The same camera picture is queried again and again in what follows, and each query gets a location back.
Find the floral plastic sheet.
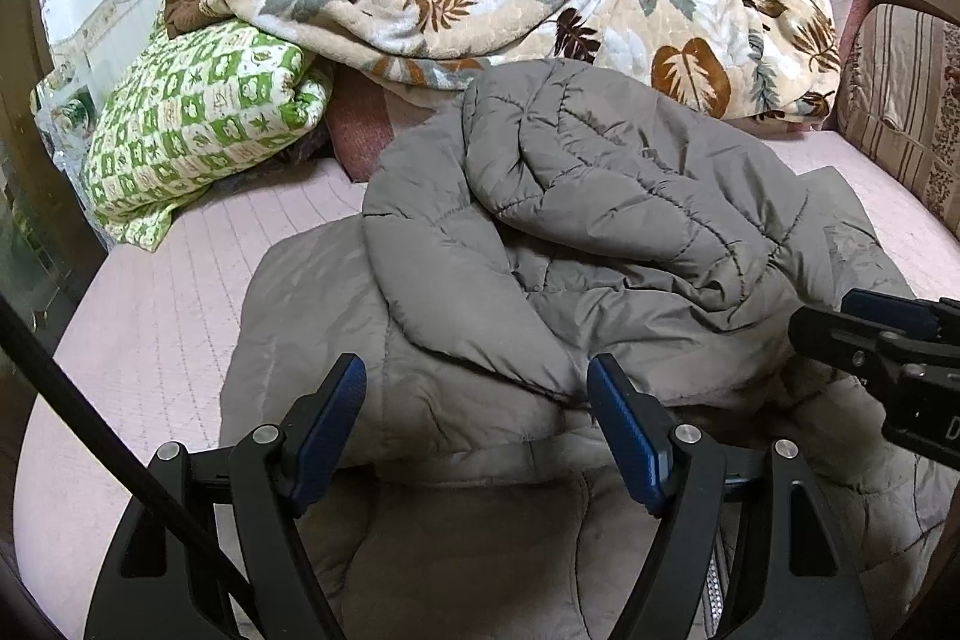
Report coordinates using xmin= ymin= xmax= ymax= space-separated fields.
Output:
xmin=30 ymin=70 xmax=98 ymax=176

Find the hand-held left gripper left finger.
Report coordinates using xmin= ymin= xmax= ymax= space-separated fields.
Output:
xmin=84 ymin=353 xmax=368 ymax=640

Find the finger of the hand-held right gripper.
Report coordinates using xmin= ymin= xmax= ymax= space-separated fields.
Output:
xmin=787 ymin=305 xmax=912 ymax=380
xmin=840 ymin=289 xmax=960 ymax=342

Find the striped sofa cushion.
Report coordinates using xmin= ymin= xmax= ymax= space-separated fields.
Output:
xmin=835 ymin=2 xmax=960 ymax=217

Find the brown cloth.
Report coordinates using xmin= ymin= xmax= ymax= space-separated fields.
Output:
xmin=165 ymin=0 xmax=248 ymax=40

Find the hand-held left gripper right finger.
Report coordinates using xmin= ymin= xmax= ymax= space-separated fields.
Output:
xmin=586 ymin=353 xmax=875 ymax=640

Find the black strap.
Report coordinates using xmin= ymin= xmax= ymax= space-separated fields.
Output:
xmin=0 ymin=293 xmax=256 ymax=611

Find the green patterned quilt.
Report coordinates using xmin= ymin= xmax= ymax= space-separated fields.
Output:
xmin=81 ymin=14 xmax=336 ymax=253

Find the maroon pillow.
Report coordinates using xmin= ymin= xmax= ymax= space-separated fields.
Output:
xmin=322 ymin=74 xmax=436 ymax=184

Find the grey puffer jacket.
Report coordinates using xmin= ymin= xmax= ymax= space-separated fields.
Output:
xmin=217 ymin=59 xmax=960 ymax=640

